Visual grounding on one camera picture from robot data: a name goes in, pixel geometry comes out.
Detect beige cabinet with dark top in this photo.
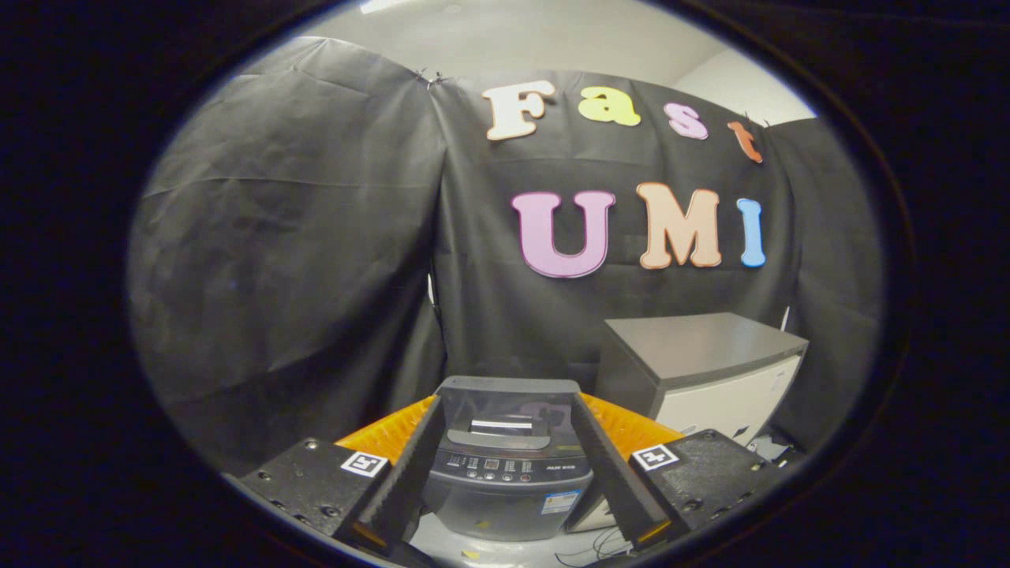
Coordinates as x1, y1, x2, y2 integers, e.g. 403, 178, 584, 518
567, 312, 810, 533

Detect black backdrop cloth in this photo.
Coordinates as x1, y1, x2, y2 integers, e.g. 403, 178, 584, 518
126, 35, 883, 474

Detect black floor cables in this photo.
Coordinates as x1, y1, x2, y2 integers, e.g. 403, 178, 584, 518
552, 527, 632, 567

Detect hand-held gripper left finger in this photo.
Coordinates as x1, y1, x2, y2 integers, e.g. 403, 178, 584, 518
223, 393, 447, 555

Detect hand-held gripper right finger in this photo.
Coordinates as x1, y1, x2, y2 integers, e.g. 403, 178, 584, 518
570, 391, 790, 549

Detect grey washing machine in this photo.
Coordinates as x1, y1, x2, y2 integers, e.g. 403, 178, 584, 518
421, 376, 597, 543

